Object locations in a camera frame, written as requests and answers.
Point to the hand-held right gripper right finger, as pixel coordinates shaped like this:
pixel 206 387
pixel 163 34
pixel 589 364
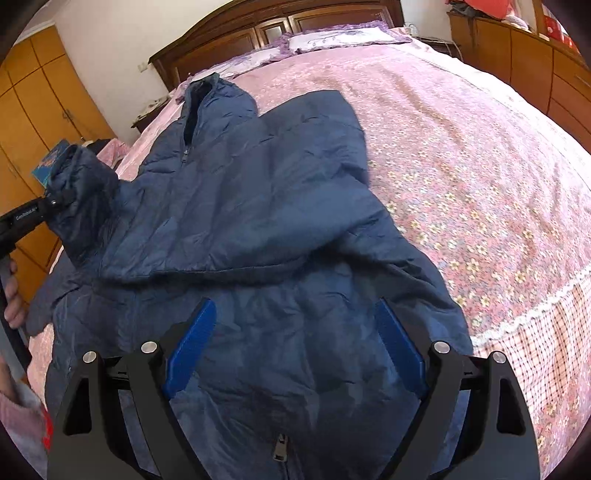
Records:
pixel 399 350

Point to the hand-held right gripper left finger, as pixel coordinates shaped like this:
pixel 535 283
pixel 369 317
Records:
pixel 191 344

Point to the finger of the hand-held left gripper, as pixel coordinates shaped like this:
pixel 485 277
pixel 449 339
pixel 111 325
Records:
pixel 57 201

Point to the navy blue puffer jacket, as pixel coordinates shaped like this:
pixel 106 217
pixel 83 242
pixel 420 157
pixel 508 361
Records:
pixel 254 207

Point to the person's left hand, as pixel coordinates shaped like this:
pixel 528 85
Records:
pixel 16 295

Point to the blue printed box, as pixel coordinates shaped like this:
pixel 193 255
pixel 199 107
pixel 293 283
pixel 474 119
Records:
pixel 48 164

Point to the orange wooden wardrobe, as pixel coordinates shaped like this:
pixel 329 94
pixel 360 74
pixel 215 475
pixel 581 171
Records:
pixel 27 115

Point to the dark wooden nightstand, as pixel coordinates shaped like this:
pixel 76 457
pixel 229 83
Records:
pixel 147 117

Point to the person's pink fleece clothing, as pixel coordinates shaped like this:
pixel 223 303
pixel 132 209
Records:
pixel 23 420

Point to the pink floral bedspread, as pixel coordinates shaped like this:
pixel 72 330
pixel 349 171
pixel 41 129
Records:
pixel 461 161

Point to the purple frilled pillow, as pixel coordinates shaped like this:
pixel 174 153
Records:
pixel 249 60
pixel 341 39

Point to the wooden headboard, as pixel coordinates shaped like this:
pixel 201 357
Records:
pixel 231 37

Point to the wooden dresser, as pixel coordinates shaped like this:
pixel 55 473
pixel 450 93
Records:
pixel 508 50

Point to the red cloth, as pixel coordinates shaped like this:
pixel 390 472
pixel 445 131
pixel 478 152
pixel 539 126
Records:
pixel 485 8

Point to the red box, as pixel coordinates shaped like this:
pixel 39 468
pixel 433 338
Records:
pixel 556 32

